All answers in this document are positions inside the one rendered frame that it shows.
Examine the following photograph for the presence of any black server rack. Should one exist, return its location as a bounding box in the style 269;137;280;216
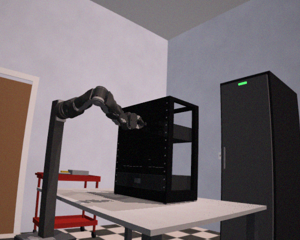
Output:
114;96;199;205

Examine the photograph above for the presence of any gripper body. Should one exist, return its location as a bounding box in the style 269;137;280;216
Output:
121;112;138;130

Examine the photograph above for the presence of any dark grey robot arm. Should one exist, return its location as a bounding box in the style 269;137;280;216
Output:
54;86;128;126

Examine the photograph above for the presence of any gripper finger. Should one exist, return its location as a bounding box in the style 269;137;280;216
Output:
134;124;147;130
137;115;147;125

